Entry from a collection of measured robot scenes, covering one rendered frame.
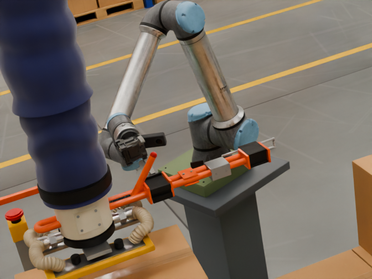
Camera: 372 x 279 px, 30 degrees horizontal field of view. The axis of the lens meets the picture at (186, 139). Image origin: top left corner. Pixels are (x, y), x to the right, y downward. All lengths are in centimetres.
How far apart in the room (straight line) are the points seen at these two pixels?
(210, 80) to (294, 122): 267
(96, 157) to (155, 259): 49
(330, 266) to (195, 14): 114
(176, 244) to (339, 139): 284
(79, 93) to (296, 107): 386
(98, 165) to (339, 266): 122
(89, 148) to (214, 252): 146
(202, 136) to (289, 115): 252
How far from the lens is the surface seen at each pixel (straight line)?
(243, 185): 312
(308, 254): 392
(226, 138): 298
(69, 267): 217
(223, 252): 332
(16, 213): 271
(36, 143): 203
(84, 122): 203
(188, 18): 266
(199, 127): 309
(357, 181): 283
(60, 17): 192
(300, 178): 464
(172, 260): 236
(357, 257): 295
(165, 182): 224
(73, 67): 195
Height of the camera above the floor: 228
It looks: 25 degrees down
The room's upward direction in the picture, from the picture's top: 11 degrees counter-clockwise
